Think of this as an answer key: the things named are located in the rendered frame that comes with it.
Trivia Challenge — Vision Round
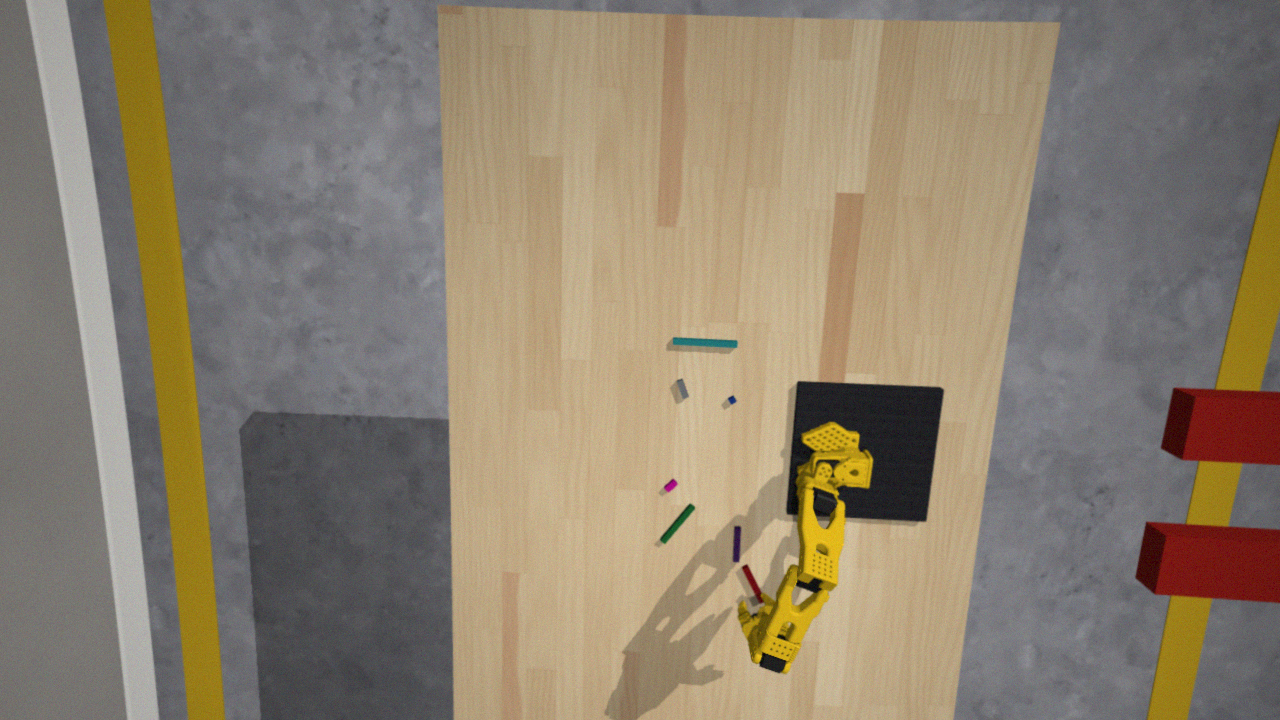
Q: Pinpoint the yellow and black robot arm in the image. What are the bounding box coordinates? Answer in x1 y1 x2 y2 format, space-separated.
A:
748 421 870 674

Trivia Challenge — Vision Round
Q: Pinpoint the turquoise rod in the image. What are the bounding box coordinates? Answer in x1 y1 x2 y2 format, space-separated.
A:
673 337 739 348

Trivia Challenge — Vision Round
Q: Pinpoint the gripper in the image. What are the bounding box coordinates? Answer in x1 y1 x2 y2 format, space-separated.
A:
739 593 774 643

